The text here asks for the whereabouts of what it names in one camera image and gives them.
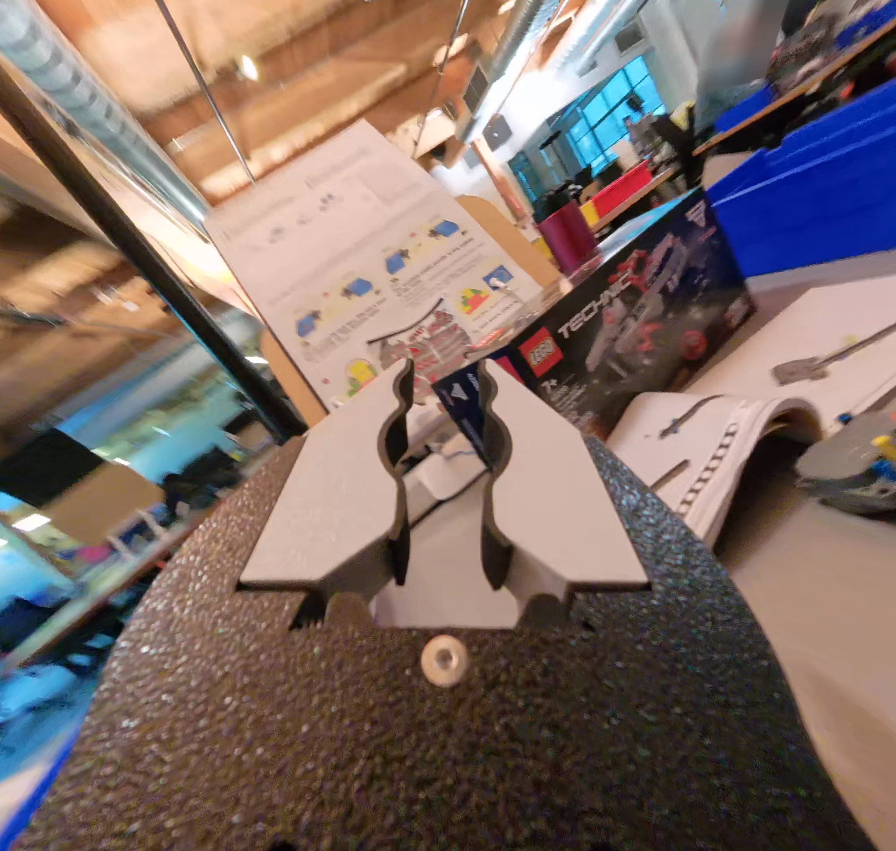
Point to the red storage bin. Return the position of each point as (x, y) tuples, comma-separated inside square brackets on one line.
[(623, 189)]

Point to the brown cardboard panel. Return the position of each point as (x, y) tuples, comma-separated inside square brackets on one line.
[(511, 242)]

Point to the large blue storage bin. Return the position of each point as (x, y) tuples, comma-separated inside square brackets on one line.
[(854, 119), (805, 214)]

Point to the yellow storage bin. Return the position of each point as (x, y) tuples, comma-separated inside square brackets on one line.
[(590, 215)]

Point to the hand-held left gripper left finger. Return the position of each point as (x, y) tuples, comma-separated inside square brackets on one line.
[(329, 508)]

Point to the grey toy brick assembly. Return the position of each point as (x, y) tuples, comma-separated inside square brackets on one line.
[(840, 459)]

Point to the white instruction booklet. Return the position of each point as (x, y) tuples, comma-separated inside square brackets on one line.
[(756, 375)]

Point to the small blue storage bin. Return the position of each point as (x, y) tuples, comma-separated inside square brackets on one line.
[(745, 109)]

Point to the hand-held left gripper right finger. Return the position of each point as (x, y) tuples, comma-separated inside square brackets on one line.
[(567, 515)]

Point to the wooden background table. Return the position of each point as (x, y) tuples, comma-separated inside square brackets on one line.
[(791, 98)]

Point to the maroon cup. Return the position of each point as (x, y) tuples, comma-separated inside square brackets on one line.
[(567, 235)]

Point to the black toy set box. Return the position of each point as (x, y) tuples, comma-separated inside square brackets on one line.
[(630, 347)]

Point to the white printed instruction poster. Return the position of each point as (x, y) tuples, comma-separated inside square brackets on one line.
[(336, 235)]

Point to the clear bag with red pieces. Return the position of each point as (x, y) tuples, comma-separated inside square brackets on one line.
[(434, 340)]

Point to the silver ceiling duct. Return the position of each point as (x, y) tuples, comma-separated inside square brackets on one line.
[(553, 32)]

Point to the black metal pole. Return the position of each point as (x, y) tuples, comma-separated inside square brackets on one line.
[(140, 263)]

